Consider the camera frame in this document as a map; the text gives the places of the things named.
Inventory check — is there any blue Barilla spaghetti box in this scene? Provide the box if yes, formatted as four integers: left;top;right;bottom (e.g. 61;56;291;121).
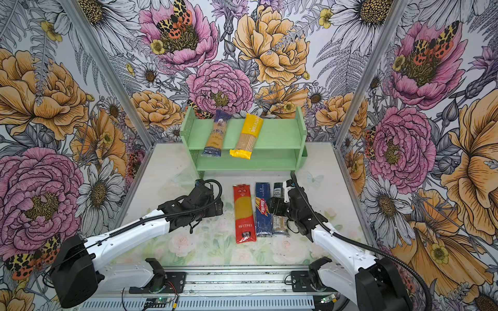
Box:
255;182;273;238

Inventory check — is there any red spaghetti pack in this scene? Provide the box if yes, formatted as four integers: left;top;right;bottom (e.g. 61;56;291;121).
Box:
233;185;257;244

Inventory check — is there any blue Don Reggio spaghetti pack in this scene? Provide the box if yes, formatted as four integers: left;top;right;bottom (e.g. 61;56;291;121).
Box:
202;110;232;158

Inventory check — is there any yellow spaghetti pack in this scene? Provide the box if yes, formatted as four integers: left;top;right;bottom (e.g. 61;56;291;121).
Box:
230;114;263;159

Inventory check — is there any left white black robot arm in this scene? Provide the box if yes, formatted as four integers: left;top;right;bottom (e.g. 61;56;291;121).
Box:
48;180;223;308

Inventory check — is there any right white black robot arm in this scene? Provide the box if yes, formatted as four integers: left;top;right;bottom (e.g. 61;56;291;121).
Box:
269;180;413;310

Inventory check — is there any clear Ankara spaghetti pack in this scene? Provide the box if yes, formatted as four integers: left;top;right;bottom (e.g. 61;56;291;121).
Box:
270;182;290;237

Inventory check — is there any green wooden two-tier shelf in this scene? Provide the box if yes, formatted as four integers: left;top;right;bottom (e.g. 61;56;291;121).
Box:
180;108;307;177

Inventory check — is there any green circuit board right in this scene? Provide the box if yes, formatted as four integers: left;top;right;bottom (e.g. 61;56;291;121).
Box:
320;294;340;305

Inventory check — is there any green circuit board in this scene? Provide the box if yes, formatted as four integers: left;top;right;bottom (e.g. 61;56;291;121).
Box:
143;297;179;311
320;294;340;305

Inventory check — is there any green circuit board left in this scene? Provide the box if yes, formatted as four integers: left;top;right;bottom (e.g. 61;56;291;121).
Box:
143;297;179;311

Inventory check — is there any right black corrugated cable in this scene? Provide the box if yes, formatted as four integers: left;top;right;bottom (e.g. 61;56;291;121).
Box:
289;172;433;311

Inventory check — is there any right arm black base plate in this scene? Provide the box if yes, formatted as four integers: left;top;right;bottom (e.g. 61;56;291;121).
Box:
290;270;333;292

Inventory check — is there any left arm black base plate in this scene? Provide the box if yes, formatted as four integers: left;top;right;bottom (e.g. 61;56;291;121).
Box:
128;272;187;294

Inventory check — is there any aluminium front rail frame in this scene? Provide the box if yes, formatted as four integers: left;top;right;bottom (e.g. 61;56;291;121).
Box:
64;265;409;311

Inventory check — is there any left aluminium corner post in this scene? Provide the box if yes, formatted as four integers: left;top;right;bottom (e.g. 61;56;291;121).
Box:
61;1;156;150

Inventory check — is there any aluminium corner post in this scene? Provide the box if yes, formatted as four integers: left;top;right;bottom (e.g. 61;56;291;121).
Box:
334;0;409;149
61;1;156;150

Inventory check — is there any right aluminium corner post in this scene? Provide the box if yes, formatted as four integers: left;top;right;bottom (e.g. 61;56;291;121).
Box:
334;0;409;149

